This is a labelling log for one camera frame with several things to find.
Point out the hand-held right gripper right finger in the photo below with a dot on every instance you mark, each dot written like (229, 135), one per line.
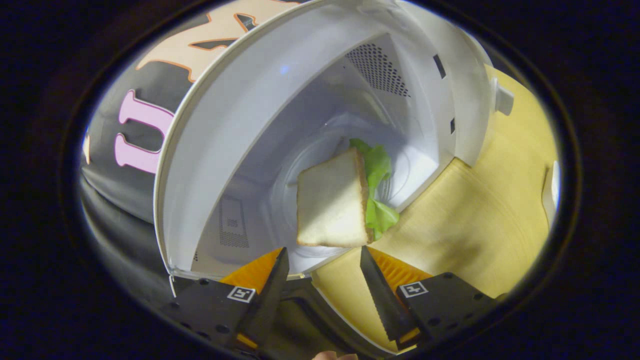
(382, 305)

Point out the glass turntable plate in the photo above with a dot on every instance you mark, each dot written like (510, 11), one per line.
(310, 150)

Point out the bread sandwich with lettuce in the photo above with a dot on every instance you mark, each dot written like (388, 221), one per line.
(330, 200)

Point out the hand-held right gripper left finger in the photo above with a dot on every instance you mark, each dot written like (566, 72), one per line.
(270, 300)

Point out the white microwave oven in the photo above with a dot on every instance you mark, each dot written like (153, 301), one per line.
(250, 100)

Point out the black backdrop cloth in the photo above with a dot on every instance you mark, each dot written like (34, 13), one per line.
(105, 200)

